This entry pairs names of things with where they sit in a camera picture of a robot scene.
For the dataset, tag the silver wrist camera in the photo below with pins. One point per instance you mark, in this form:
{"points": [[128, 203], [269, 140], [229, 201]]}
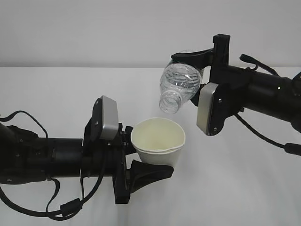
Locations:
{"points": [[212, 108], [104, 121]]}

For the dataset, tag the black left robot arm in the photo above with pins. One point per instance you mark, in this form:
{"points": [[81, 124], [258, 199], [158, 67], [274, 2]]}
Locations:
{"points": [[25, 158]]}

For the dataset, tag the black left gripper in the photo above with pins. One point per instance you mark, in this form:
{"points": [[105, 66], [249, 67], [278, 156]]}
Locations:
{"points": [[108, 159]]}

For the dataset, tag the white paper cup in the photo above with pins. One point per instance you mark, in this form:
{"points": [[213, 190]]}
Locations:
{"points": [[158, 141]]}

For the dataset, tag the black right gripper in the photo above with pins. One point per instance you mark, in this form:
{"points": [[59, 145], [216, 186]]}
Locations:
{"points": [[221, 66]]}

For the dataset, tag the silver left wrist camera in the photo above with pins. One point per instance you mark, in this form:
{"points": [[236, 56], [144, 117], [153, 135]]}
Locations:
{"points": [[104, 121]]}

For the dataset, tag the clear water bottle green label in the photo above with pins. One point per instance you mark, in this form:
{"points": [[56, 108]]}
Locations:
{"points": [[178, 84]]}

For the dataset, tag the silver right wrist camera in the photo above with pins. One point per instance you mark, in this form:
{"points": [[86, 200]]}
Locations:
{"points": [[212, 108]]}

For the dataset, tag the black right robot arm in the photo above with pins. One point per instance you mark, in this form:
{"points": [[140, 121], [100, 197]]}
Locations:
{"points": [[273, 95]]}

